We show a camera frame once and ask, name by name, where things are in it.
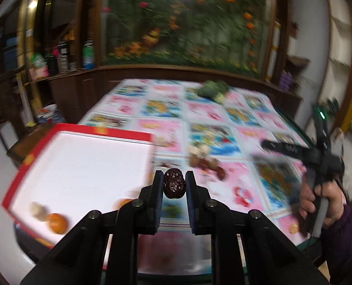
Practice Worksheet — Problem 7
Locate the person's right hand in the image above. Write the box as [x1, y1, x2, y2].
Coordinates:
[299, 179, 347, 230]

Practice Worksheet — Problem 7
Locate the bok choy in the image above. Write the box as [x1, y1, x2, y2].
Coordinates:
[197, 80, 230, 104]

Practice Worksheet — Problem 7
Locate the black bottle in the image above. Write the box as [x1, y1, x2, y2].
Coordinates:
[45, 52, 59, 76]

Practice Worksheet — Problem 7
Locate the white and blue bucket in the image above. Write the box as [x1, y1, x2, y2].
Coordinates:
[38, 104, 62, 124]

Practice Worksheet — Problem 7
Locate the printed tablecloth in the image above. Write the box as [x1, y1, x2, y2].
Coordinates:
[76, 79, 312, 274]

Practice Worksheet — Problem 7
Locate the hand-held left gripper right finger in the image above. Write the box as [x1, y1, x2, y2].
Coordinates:
[185, 170, 332, 285]

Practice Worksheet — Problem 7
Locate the plastic bottle with green label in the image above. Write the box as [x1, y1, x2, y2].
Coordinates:
[82, 40, 95, 70]

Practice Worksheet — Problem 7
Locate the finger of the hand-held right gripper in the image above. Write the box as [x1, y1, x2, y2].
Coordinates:
[261, 140, 313, 162]
[251, 154, 306, 212]

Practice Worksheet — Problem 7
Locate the aquarium with flowers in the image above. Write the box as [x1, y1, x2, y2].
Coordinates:
[100, 0, 276, 75]

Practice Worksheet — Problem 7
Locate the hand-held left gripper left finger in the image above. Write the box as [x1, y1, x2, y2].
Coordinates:
[20, 170, 165, 285]

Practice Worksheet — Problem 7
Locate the pink and green packet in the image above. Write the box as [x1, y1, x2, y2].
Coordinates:
[30, 53, 49, 81]

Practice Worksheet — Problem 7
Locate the red box with white inside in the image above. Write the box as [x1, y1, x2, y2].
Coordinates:
[2, 123, 155, 249]

